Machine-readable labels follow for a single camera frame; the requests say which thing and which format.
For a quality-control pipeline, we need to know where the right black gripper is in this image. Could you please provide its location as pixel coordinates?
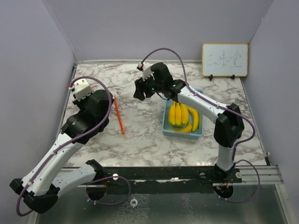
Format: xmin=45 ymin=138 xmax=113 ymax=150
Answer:
xmin=134 ymin=72 xmax=164 ymax=100

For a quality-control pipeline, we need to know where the clear zip bag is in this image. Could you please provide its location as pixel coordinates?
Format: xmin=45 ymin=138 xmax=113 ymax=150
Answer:
xmin=109 ymin=95 xmax=164 ymax=138

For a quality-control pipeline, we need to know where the yellow banana bunch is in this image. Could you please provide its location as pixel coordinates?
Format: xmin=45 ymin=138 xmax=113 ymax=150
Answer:
xmin=168 ymin=101 xmax=189 ymax=127

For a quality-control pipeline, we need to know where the blue perforated plastic basket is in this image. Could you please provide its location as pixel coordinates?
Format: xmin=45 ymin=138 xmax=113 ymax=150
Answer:
xmin=162 ymin=87 xmax=204 ymax=140

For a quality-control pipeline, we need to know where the single yellow banana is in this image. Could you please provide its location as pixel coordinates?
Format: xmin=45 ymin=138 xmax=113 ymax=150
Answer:
xmin=187 ymin=107 xmax=199 ymax=132

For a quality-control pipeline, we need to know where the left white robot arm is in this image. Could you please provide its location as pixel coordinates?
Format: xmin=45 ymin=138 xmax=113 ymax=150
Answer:
xmin=9 ymin=90 xmax=114 ymax=214

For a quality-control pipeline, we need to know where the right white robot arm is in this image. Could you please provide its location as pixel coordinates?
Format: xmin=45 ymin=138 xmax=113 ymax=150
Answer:
xmin=134 ymin=62 xmax=244 ymax=182

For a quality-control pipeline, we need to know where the small framed whiteboard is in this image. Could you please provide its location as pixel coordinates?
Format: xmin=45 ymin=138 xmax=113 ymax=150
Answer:
xmin=202 ymin=42 xmax=249 ymax=77

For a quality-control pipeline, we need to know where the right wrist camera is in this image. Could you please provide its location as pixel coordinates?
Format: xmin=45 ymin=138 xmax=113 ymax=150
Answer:
xmin=137 ymin=62 xmax=152 ymax=81

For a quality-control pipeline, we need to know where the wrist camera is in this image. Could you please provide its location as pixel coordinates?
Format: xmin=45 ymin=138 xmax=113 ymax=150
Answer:
xmin=137 ymin=62 xmax=152 ymax=81
xmin=68 ymin=78 xmax=94 ymax=101

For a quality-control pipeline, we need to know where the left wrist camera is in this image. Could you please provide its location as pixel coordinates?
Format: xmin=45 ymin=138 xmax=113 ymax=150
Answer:
xmin=68 ymin=78 xmax=94 ymax=101

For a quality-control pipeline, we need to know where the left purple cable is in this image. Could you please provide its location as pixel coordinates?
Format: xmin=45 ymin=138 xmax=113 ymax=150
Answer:
xmin=16 ymin=76 xmax=132 ymax=217

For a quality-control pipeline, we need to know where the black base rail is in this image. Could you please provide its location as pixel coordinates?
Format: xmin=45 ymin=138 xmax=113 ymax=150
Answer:
xmin=76 ymin=159 xmax=243 ymax=195

